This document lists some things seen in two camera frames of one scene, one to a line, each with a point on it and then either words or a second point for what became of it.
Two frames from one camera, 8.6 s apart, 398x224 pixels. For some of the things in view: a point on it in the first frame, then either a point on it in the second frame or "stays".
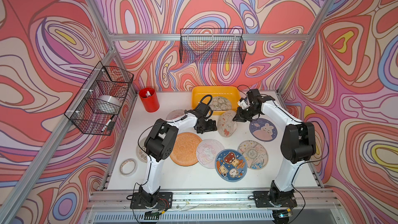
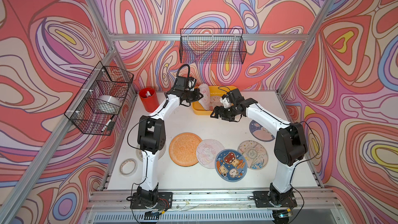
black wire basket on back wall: (212, 45) stays
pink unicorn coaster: (206, 152) stays
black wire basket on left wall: (95, 108) stays
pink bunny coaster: (227, 126) → (214, 100)
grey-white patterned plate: (175, 114) → (204, 89)
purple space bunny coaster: (263, 129) stays
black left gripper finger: (209, 125) → (200, 95)
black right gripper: (240, 119) → (221, 109)
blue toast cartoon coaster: (231, 165) stays
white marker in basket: (107, 123) stays
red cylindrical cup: (148, 97) stays
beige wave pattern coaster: (256, 155) stays
